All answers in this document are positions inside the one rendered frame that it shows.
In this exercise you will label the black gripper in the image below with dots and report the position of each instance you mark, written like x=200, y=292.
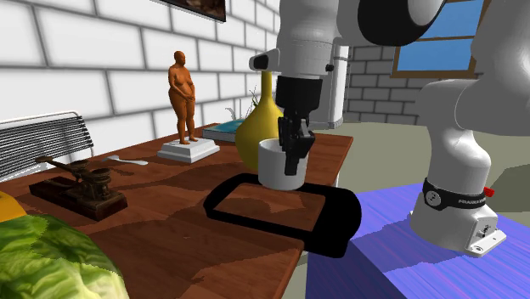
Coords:
x=299, y=93

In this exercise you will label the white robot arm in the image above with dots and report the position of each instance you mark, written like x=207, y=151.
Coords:
x=451, y=136

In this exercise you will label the white cup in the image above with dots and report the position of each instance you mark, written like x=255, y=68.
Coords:
x=271, y=165

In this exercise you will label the yellow vase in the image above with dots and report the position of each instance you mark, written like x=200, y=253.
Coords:
x=256, y=132

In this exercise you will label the white cylinder tank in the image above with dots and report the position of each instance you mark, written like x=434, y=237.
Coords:
x=337, y=91

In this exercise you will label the teal book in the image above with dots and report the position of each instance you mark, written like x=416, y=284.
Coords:
x=219, y=130

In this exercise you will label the orange figure on white base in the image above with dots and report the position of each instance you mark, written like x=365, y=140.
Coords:
x=182, y=95

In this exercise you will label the white spoon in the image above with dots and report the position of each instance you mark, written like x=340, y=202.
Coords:
x=132, y=161

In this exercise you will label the brown wooden table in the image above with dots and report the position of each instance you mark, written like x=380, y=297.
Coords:
x=174, y=248

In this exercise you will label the brown framed window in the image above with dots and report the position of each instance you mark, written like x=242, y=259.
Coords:
x=439, y=54

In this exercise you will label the purple robot stand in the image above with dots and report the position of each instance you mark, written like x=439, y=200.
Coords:
x=414, y=273

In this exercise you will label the dark brown telegraph key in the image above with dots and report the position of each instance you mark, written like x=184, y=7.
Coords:
x=82, y=194

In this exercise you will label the grey metal chair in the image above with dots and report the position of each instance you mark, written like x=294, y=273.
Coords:
x=41, y=141

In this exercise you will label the green lettuce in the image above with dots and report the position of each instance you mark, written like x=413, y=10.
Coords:
x=45, y=265

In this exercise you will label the yellow fruit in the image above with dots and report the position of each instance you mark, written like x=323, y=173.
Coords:
x=10, y=207

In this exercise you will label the black rectangular frame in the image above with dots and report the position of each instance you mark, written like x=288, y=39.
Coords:
x=335, y=232

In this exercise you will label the dark wall picture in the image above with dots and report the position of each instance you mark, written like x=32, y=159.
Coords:
x=198, y=7

